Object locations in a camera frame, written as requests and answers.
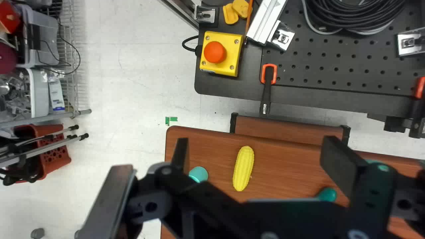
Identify yellow plastic piece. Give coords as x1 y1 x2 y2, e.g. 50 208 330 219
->
232 0 250 19
222 3 239 25

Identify red perforated crate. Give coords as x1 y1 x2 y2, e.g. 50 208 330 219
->
13 123 72 184

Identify wire shelf rack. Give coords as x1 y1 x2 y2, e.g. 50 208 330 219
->
0 0 92 129

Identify yellow emergency stop button box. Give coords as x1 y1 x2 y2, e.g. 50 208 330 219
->
199 31 244 77

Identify coil of black cable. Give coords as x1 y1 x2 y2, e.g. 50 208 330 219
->
300 0 407 35

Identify aluminium profile bar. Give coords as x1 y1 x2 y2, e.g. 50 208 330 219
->
246 0 289 45

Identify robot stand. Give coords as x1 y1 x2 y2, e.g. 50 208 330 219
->
159 0 425 120

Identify yellow toy corn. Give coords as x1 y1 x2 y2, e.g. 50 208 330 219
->
232 146 255 192

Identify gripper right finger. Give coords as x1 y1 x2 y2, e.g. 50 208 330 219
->
319 135 425 239

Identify teal round toy piece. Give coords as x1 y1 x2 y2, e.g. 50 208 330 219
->
189 166 209 184
315 188 337 203

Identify silver corner bracket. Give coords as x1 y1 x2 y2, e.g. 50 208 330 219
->
267 21 296 51
397 28 425 57
194 5 218 24

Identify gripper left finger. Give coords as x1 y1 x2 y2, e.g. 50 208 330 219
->
76 137 247 239

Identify orange and black clamp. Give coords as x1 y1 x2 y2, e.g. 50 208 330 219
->
367 76 425 139
259 63 279 117

